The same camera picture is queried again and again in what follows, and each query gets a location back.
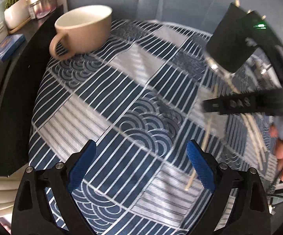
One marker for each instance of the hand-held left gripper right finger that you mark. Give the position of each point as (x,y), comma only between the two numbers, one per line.
(200,164)

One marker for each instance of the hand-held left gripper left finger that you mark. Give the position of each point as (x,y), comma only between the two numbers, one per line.
(82,164)

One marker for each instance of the bunch of wooden chopsticks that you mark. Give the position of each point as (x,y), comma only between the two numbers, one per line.
(189,184)

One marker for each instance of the blue white patterned tablecloth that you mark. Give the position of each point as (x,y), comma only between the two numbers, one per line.
(121,90)

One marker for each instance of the black side shelf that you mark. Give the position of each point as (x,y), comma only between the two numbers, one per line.
(14,90)

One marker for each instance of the blue-grey backdrop cloth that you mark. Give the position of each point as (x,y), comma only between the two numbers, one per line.
(168,0)

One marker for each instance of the beige ceramic mug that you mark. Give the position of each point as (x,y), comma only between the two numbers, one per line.
(87,34)

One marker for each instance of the small blue box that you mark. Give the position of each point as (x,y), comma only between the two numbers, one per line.
(7,46)

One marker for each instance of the glass candle jar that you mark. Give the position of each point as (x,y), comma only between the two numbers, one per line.
(43,6)

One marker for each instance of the potted succulent in white pot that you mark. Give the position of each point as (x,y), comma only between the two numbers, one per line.
(16,14)

